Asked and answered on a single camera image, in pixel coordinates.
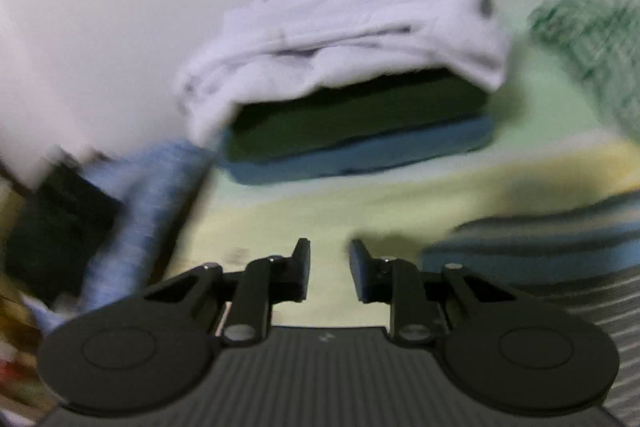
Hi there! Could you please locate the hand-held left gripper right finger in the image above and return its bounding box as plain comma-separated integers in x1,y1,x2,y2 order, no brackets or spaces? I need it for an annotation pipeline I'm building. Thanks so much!
348,238,531,348

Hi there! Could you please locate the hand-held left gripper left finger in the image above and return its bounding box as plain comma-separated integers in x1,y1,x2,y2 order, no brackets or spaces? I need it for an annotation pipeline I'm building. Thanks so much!
142,238,312,348

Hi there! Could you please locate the grey knit sweater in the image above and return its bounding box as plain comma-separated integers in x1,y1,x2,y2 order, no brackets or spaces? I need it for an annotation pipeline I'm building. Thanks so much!
420,192,640,425

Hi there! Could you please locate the pastel printed blanket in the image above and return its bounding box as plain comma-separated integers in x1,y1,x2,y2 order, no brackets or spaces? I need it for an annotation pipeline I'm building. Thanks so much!
165,7,640,328

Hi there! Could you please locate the blue folded garment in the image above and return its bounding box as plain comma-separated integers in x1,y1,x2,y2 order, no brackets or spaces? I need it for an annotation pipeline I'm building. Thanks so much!
215,117,496,185

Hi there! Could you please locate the dark green folded garment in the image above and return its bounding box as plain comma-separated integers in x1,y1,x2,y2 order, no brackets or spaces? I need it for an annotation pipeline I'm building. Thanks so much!
227,69,488,162

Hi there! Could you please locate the blue denim cloth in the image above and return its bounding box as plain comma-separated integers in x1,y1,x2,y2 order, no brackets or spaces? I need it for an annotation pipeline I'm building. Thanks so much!
22,139,216,333

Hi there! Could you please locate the black bag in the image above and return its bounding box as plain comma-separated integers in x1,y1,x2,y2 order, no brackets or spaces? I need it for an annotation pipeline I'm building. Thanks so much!
5,162,126,308

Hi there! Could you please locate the green white striped garment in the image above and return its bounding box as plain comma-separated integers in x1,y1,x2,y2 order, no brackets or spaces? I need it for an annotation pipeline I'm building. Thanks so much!
527,0,640,142

